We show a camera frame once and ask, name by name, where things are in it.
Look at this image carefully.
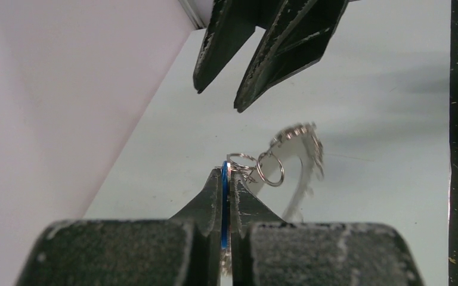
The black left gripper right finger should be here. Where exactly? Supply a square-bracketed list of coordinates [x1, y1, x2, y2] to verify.
[230, 173, 423, 285]

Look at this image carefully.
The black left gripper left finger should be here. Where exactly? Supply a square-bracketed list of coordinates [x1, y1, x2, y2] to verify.
[17, 168, 222, 285]

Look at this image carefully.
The large steel ring disc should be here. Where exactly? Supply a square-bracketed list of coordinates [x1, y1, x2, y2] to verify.
[226, 122, 324, 222]

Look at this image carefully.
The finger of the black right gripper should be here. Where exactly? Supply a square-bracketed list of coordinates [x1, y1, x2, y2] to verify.
[234, 1, 348, 113]
[193, 1, 286, 94]

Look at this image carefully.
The blue key tag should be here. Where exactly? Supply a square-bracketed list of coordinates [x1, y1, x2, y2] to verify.
[221, 161, 230, 250]

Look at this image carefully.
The left aluminium frame post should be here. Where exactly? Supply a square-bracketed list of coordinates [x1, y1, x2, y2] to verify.
[178, 0, 208, 30]

